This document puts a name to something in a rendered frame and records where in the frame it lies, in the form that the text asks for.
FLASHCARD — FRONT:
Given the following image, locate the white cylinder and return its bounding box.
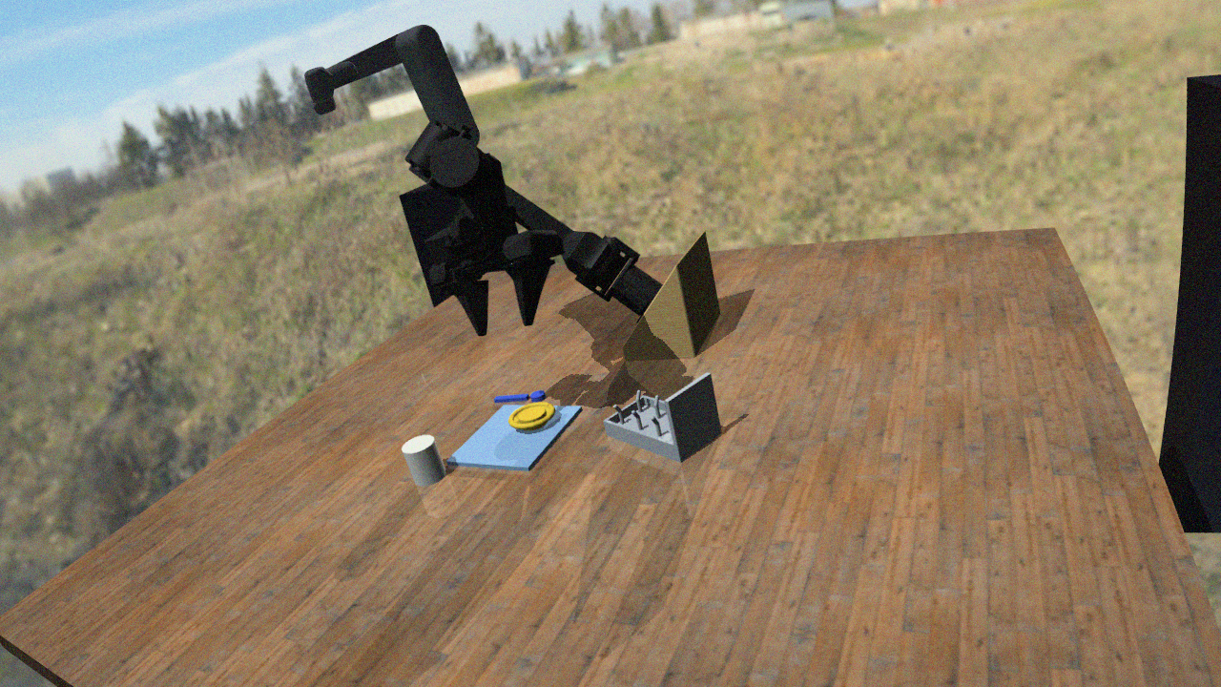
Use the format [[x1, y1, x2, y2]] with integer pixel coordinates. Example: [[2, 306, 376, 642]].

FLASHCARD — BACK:
[[402, 434, 446, 486]]

